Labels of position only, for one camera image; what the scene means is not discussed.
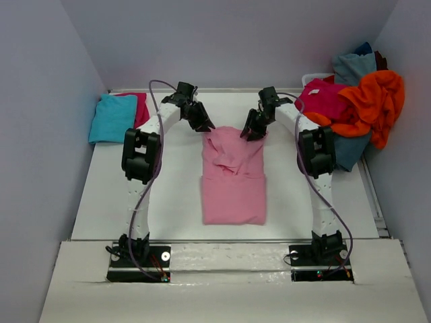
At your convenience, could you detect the grey-blue t-shirt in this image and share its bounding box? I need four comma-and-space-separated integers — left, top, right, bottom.
331, 52, 376, 86

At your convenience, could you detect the crumpled magenta t-shirt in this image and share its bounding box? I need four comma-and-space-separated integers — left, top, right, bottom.
295, 77, 347, 120

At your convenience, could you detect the light pink t-shirt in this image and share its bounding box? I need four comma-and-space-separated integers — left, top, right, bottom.
201, 127, 267, 225

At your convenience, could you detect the maroon t-shirt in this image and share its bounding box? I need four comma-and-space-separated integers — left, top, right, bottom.
374, 51, 388, 71

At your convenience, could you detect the folded turquoise t-shirt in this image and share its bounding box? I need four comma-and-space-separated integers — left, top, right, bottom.
88, 94, 137, 145

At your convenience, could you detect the white laundry basket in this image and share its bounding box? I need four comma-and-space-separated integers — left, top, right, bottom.
301, 73, 334, 87

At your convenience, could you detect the dark blue t-shirt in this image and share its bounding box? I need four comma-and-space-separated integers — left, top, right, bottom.
353, 42, 373, 56

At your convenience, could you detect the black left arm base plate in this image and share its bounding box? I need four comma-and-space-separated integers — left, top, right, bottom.
105, 243, 171, 283

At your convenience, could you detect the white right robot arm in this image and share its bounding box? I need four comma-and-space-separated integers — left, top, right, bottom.
240, 87, 352, 270

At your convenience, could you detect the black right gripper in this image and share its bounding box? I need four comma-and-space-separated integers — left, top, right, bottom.
242, 108, 274, 141

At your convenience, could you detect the folded magenta t-shirt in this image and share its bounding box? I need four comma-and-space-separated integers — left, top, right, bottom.
116, 92, 150, 129

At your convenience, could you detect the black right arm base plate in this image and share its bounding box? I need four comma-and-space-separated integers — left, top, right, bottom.
283, 244, 354, 283

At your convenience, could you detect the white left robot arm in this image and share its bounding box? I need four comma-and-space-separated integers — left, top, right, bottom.
119, 79, 215, 268

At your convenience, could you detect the crumpled orange t-shirt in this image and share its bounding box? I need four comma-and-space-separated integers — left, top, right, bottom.
305, 70, 405, 149

